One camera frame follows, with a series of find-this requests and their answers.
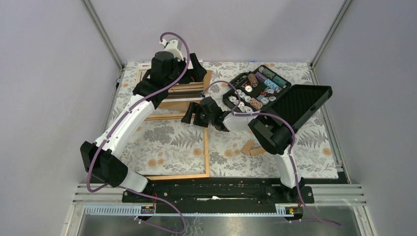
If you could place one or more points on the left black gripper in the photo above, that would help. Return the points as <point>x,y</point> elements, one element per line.
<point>195,74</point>

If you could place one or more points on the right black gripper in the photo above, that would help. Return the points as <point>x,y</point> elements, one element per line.
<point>196,108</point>

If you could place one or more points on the brown cardboard backing board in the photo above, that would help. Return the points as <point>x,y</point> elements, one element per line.
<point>181,104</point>

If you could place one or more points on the printed photo of plant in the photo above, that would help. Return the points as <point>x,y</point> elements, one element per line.
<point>178,91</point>

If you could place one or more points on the wooden picture frame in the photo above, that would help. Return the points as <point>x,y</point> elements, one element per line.
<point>206,150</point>

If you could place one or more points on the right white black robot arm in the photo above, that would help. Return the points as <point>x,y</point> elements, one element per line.
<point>274,134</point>

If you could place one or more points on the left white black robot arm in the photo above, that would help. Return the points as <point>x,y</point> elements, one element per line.
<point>101,158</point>

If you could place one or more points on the small wooden block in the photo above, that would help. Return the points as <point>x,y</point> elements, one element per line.
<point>257,151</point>
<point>247,147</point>

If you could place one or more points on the black poker chip case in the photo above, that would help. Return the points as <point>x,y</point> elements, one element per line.
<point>265,91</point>

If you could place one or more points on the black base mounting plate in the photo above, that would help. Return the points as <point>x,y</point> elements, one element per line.
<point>222,194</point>

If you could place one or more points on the aluminium rail frame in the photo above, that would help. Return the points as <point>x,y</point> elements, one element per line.
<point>330,210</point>

